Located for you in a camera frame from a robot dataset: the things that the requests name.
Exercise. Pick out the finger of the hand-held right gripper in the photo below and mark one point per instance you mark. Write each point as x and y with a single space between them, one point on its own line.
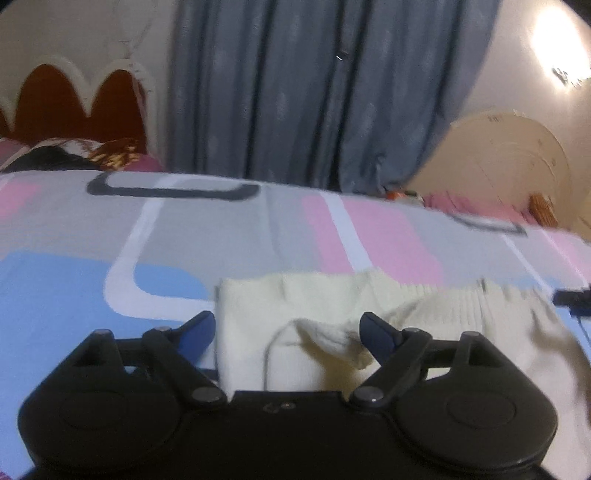
575 297

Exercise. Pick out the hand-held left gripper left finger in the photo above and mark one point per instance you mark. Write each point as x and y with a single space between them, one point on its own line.
196 334

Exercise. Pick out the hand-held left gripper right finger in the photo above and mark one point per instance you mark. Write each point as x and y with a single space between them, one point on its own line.
376 339

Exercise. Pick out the cream knitted sweater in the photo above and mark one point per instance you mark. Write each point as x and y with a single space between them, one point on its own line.
258 332

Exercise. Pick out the orange patterned cushion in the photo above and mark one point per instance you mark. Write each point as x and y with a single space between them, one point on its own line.
541 210

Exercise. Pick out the pink blanket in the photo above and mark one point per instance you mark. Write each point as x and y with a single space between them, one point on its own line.
471 205

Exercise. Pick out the cream round headboard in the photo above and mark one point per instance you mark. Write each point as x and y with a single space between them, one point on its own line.
512 152

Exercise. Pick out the patterned pink grey bedsheet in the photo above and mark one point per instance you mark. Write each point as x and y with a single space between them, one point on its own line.
69 221

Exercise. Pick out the pink striped pillow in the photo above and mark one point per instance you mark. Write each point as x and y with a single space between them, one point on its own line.
10 152

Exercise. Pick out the red headboard with white trim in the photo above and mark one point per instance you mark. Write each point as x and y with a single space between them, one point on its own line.
60 108

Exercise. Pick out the blue grey window curtain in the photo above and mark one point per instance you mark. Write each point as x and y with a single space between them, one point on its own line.
300 83

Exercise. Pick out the wall lamp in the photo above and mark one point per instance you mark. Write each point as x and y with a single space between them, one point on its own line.
570 76

